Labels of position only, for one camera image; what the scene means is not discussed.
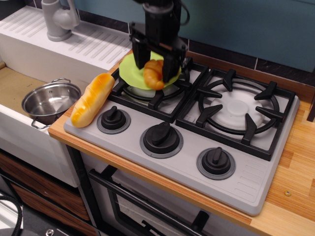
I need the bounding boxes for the black left stove knob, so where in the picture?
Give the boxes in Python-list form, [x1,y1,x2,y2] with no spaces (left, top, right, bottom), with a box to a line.
[97,106,131,135]

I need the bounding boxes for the wooden drawer fronts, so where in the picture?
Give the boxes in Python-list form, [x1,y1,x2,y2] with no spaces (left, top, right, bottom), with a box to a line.
[0,150,96,236]

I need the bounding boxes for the black left burner grate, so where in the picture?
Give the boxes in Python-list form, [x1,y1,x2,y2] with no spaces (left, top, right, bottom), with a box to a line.
[109,60,209,123]

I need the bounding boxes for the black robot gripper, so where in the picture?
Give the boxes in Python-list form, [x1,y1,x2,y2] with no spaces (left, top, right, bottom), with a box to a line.
[129,7,192,83]

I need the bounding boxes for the small steel pot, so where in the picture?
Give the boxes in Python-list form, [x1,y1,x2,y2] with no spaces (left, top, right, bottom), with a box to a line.
[21,78,81,129]

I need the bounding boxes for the white burner cap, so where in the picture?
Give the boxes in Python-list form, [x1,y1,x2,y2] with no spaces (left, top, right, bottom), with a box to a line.
[123,84,184,102]
[210,87,264,130]

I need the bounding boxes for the toy oven door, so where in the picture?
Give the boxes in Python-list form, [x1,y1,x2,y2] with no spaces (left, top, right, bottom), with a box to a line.
[86,163,252,236]

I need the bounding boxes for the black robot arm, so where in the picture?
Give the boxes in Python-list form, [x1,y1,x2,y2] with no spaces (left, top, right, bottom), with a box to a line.
[129,0,190,83]

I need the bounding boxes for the white left burner cap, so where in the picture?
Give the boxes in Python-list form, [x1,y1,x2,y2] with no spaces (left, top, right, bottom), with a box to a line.
[123,84,184,102]

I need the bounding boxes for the toy bread loaf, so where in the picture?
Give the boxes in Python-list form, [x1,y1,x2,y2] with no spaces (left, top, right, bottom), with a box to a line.
[70,73,115,128]

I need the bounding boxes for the black middle stove knob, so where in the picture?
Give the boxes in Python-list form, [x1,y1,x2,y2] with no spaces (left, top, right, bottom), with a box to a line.
[140,121,184,159]

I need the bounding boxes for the grey toy faucet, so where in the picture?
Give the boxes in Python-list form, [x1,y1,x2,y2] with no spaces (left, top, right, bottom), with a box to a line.
[41,0,80,42]

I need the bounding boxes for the orange toy croissant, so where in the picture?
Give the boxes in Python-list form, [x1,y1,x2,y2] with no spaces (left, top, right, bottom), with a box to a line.
[143,59,165,90]

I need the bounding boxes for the light green plastic plate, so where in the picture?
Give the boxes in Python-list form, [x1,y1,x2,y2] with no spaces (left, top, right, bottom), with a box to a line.
[119,52,182,90]

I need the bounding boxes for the black burner grate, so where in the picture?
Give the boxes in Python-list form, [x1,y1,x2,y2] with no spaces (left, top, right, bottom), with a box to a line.
[109,60,209,123]
[176,69,299,161]

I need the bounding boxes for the grey toy stove top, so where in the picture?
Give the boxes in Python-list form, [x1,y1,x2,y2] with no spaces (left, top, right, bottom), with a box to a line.
[64,65,300,215]

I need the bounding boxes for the black right burner grate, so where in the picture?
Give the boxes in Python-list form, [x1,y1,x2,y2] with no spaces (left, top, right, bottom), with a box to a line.
[176,69,299,161]

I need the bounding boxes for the black braided cable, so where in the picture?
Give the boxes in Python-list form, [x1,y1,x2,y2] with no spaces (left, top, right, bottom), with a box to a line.
[0,196,24,236]

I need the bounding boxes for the white right burner cap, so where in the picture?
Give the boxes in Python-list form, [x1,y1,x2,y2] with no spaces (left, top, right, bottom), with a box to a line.
[210,87,264,130]

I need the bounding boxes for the black right stove knob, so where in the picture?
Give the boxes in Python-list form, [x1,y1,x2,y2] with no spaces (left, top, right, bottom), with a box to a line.
[196,147,236,180]

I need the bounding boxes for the black stove knob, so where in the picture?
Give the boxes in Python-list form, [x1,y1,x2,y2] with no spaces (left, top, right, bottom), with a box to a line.
[140,121,184,159]
[196,147,236,180]
[97,106,131,135]

